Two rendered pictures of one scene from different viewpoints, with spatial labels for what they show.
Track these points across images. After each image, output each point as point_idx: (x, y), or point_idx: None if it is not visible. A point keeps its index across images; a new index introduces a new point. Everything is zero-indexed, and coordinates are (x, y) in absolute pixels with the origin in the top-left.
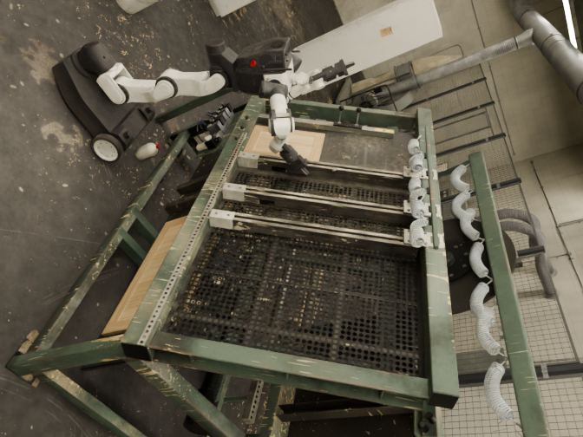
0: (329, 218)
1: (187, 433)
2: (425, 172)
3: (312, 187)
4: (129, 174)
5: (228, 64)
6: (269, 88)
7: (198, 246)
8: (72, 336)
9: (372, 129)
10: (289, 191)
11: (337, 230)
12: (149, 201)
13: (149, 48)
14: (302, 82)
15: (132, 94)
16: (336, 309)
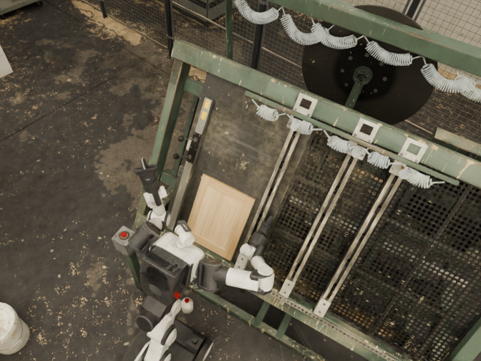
0: (335, 216)
1: (386, 253)
2: (301, 107)
3: (288, 215)
4: (210, 317)
5: (167, 307)
6: (215, 285)
7: (350, 328)
8: (351, 359)
9: (202, 122)
10: (289, 236)
11: (366, 226)
12: (227, 294)
13: (61, 301)
14: (193, 240)
15: (164, 350)
16: (452, 253)
